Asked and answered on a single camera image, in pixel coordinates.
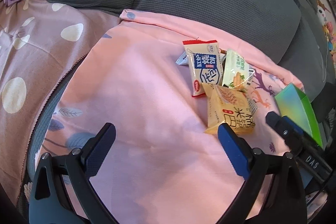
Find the red white biscuit packet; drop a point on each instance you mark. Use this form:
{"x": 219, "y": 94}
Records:
{"x": 204, "y": 63}

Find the green cardboard box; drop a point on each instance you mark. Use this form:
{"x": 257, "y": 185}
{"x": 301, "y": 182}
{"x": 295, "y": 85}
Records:
{"x": 294, "y": 103}

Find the yellow rice cake packet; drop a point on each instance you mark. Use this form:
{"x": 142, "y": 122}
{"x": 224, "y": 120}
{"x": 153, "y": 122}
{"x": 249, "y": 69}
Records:
{"x": 225, "y": 105}

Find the pale green cracker packet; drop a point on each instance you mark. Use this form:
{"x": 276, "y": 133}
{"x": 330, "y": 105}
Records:
{"x": 238, "y": 74}

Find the mauve spotted quilt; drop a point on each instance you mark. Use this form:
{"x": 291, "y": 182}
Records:
{"x": 40, "y": 43}

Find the small white blue packet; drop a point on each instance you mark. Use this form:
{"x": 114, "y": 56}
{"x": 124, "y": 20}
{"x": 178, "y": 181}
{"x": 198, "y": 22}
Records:
{"x": 182, "y": 59}

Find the orange snack packet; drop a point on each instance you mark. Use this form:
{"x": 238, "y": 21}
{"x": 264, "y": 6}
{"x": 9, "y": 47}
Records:
{"x": 223, "y": 52}

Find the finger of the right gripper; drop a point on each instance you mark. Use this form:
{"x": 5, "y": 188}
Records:
{"x": 278, "y": 124}
{"x": 300, "y": 131}

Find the pink deer print blanket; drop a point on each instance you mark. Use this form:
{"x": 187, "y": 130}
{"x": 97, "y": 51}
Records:
{"x": 163, "y": 166}

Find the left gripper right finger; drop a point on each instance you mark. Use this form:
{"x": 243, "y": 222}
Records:
{"x": 285, "y": 199}

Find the colourful plush toys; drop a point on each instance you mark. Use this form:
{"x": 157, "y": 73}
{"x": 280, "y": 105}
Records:
{"x": 328, "y": 28}

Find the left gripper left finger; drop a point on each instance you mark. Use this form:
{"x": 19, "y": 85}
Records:
{"x": 49, "y": 200}

